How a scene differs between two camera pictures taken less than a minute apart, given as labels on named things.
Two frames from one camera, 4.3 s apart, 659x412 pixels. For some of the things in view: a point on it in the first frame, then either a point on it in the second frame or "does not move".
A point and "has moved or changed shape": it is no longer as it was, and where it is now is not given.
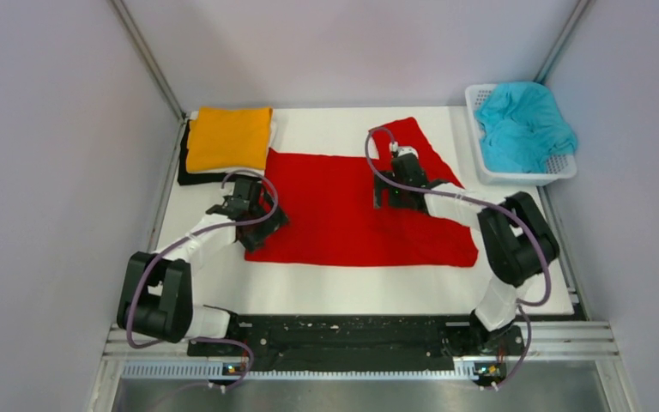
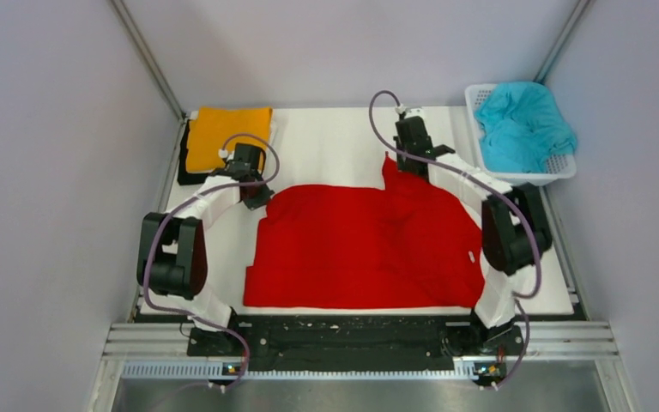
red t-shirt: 329,204 has moved or changed shape
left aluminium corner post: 151,57 does not move
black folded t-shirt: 187,178 does not move
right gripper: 393,200 -> 401,165
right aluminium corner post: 577,12 does not move
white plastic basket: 560,168 does not move
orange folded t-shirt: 229,138 does not move
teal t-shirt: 523,127 does not move
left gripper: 254,240 -> 253,202
